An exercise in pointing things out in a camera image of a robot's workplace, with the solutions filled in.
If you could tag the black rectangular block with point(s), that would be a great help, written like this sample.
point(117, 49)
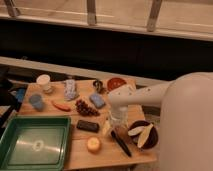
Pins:
point(88, 126)

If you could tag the small dark metal object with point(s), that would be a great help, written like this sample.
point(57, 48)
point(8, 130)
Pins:
point(98, 86)

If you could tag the yellow round sponge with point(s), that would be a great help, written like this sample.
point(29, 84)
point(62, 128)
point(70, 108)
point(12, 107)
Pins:
point(93, 144)

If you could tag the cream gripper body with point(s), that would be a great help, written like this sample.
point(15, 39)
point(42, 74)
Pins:
point(117, 118)

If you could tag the red bowl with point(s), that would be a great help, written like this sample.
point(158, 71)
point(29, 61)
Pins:
point(114, 83)

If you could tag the white cup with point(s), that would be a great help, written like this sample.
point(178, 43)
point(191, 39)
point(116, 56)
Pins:
point(44, 82)

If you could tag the dark grape bunch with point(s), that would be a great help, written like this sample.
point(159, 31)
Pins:
point(84, 109)

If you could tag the dark purple bowl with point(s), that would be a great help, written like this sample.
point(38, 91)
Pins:
point(153, 136)

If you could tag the blue sponge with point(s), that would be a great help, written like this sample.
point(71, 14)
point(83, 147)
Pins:
point(97, 100)

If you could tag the blue white cloth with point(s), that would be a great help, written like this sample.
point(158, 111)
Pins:
point(70, 91)

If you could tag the black handled brush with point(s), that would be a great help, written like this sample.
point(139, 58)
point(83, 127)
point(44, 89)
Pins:
point(121, 143)

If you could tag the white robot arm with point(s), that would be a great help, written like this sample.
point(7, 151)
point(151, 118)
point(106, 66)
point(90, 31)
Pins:
point(186, 119)

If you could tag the white banana slices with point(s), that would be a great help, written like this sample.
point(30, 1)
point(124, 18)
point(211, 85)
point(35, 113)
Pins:
point(142, 132)

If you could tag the green plastic tray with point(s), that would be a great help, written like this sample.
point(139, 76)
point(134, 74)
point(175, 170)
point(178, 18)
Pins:
point(34, 144)

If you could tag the orange carrot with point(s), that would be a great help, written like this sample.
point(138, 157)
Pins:
point(61, 106)

